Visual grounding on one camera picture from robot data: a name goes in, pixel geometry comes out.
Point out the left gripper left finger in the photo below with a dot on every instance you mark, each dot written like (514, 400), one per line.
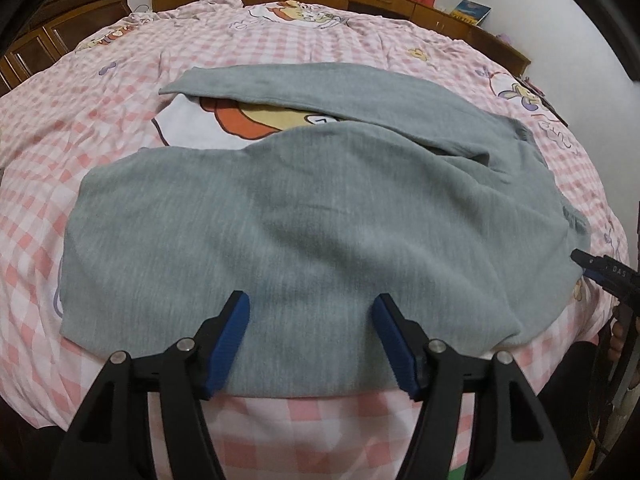
(110, 435)

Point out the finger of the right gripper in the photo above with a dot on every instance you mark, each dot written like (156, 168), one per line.
(588, 262)
(611, 279)

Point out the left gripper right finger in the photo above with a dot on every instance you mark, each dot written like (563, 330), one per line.
(512, 437)

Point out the grey sweatpants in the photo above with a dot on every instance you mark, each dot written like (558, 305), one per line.
(397, 185)

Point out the person's right hand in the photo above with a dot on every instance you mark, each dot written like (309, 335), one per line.
(617, 341)

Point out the dark bedside table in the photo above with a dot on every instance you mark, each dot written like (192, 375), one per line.
(525, 81)

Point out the blue book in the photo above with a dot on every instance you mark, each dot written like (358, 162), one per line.
(470, 12)

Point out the pink checkered bed quilt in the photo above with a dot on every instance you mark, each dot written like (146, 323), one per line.
(96, 105)

